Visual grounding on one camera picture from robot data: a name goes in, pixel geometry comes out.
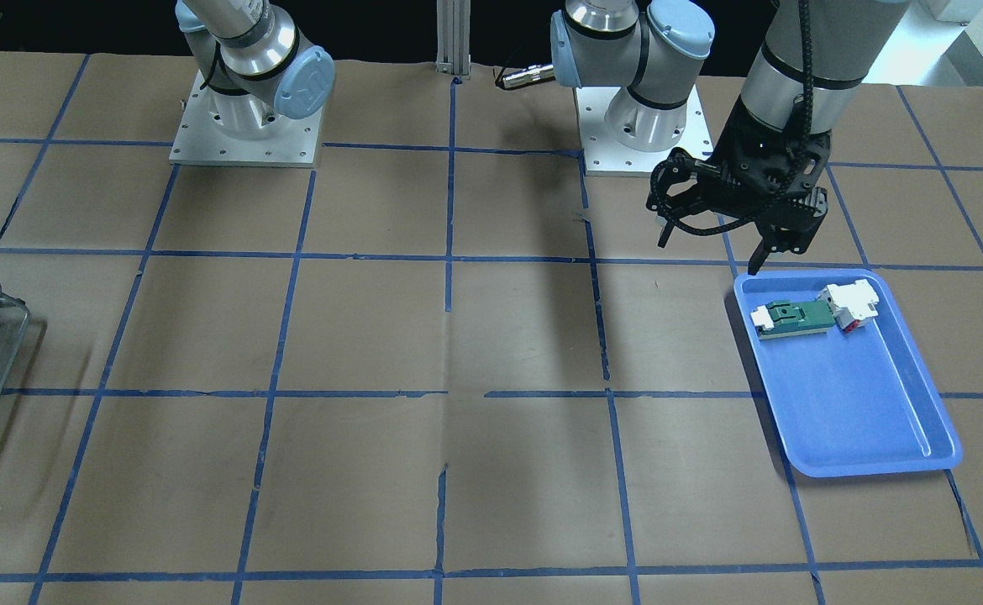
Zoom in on white circuit breaker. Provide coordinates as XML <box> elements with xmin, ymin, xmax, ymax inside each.
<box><xmin>817</xmin><ymin>279</ymin><xmax>880</xmax><ymax>334</ymax></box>

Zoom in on green terminal block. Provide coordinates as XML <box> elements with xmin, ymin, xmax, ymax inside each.
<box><xmin>749</xmin><ymin>300</ymin><xmax>836</xmax><ymax>339</ymax></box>

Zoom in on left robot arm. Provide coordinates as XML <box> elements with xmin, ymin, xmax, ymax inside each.
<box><xmin>549</xmin><ymin>1</ymin><xmax>907</xmax><ymax>275</ymax></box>

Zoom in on black braided cable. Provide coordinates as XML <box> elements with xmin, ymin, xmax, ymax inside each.
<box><xmin>664</xmin><ymin>0</ymin><xmax>820</xmax><ymax>238</ymax></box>

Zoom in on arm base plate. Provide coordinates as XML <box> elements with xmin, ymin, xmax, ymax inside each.
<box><xmin>169</xmin><ymin>73</ymin><xmax>326</xmax><ymax>168</ymax></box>
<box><xmin>573</xmin><ymin>86</ymin><xmax>714</xmax><ymax>177</ymax></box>

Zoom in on aluminium frame post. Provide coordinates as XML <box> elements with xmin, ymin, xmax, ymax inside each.
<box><xmin>435</xmin><ymin>0</ymin><xmax>471</xmax><ymax>79</ymax></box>

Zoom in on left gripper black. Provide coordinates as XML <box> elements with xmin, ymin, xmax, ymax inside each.
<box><xmin>646</xmin><ymin>98</ymin><xmax>831</xmax><ymax>276</ymax></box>

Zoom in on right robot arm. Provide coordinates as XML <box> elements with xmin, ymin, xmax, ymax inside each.
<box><xmin>174</xmin><ymin>1</ymin><xmax>335</xmax><ymax>140</ymax></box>

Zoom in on blue plastic tray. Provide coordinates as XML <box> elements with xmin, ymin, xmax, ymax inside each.
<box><xmin>733</xmin><ymin>268</ymin><xmax>963</xmax><ymax>477</ymax></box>

